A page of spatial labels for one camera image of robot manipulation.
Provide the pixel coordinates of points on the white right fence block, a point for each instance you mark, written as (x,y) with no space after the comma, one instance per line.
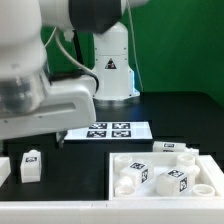
(211,174)

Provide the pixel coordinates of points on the white front fence bar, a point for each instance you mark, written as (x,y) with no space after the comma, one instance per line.
(184,211)

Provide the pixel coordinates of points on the white square tabletop tray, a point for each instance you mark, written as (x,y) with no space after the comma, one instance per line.
(162,161)

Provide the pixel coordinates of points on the white fence block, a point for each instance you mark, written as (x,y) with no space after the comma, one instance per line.
(211,174)
(5,169)

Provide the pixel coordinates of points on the white marker base plate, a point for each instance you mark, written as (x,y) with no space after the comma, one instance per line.
(112,130)

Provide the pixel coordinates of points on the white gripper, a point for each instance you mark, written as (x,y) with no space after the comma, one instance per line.
(68,105)

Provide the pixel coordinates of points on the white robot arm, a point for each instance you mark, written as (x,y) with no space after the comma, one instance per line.
(31,104)

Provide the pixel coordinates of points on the white left fence block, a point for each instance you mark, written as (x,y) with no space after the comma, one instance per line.
(5,169)

